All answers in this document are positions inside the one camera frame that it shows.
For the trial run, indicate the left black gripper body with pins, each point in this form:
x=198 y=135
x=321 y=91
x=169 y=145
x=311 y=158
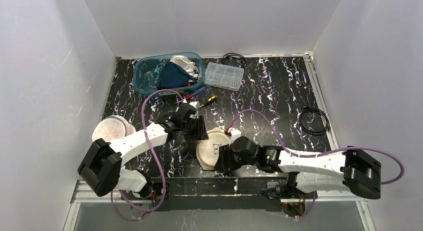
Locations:
x=201 y=128

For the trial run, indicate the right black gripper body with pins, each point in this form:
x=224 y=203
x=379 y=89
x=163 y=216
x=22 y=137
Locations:
x=223 y=158

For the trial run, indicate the dark blue lace bra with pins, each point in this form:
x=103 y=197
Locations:
x=173 y=76

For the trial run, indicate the teal plastic bin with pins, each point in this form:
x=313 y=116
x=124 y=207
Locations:
x=146 y=72

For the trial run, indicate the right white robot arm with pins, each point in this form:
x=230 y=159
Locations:
x=352 y=170

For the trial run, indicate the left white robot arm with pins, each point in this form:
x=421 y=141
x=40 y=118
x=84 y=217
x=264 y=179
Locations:
x=102 y=168

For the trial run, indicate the red blue screwdriver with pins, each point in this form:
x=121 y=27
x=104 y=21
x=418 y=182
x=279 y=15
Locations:
x=196 y=93

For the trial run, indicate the yellow black screwdriver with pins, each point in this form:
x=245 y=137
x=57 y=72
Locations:
x=209 y=101

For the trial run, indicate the white cloth in bin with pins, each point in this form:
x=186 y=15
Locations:
x=187 y=65

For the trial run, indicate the clear plastic screw box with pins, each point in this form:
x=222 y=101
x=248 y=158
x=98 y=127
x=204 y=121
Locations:
x=223 y=76

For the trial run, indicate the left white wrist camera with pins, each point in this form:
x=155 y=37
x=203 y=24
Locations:
x=194 y=104

